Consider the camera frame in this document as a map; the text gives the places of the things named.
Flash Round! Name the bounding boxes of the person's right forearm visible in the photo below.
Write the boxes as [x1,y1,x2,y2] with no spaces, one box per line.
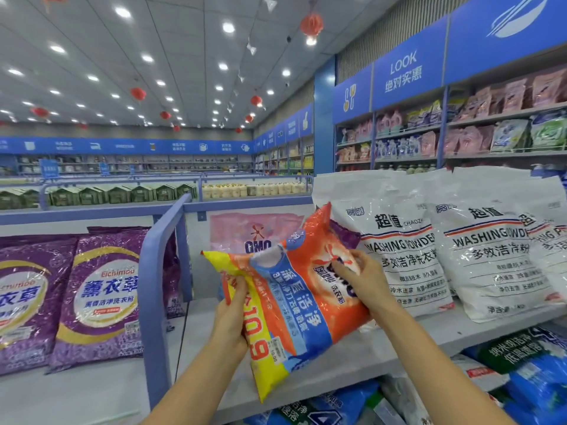
[370,300,494,425]

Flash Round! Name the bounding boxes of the ceiling spotlights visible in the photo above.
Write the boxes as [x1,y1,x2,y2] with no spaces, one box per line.
[4,0,315,112]

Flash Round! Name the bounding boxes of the row of pale bottles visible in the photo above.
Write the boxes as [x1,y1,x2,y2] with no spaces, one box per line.
[202,179,311,200]

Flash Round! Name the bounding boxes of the blue sign with utensil icons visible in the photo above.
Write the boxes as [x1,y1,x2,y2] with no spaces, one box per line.
[335,64,375,125]

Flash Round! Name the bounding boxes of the purple detergent bag gold oval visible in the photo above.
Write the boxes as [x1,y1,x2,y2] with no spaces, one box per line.
[164,234,188,319]
[0,236,81,377]
[48,227,174,372]

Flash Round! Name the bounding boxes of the person's right hand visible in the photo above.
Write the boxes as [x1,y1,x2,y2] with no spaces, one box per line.
[330,249,400,321]

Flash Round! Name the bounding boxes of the person's left forearm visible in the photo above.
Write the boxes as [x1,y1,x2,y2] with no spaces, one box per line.
[142,336,249,425]

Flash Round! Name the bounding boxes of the blue wall sign band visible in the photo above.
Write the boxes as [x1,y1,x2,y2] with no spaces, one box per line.
[0,106,315,158]

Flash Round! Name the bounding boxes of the row of green boxes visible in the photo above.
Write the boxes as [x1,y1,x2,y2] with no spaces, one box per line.
[0,183,198,211]

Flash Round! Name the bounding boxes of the grey shelf with blue frame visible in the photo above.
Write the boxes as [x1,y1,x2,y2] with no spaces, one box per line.
[0,192,567,425]

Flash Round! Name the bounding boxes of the small orange detergent bag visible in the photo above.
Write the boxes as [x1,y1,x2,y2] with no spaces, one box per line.
[202,203,373,404]

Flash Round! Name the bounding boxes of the person's left hand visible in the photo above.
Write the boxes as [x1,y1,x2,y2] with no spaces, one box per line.
[208,277,252,359]

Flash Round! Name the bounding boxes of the wall rack with pink goods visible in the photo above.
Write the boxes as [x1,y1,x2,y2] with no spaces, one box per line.
[335,66,567,174]

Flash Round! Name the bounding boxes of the panda green detergent bag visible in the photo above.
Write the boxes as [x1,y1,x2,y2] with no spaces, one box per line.
[243,323,567,425]

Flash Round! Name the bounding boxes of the blue sign white lettering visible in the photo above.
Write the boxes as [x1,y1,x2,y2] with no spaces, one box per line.
[372,17,448,112]

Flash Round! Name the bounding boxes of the hanging red lanterns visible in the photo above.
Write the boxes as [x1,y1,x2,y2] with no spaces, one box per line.
[31,0,324,133]

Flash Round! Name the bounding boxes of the pink detergent bag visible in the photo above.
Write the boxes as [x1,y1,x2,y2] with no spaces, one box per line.
[210,212,307,255]

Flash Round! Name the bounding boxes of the far wall racks with goods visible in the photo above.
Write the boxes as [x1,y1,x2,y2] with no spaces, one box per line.
[0,141,315,178]

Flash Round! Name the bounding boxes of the blue sign with bowl icon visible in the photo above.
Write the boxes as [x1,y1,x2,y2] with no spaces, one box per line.
[445,0,567,85]

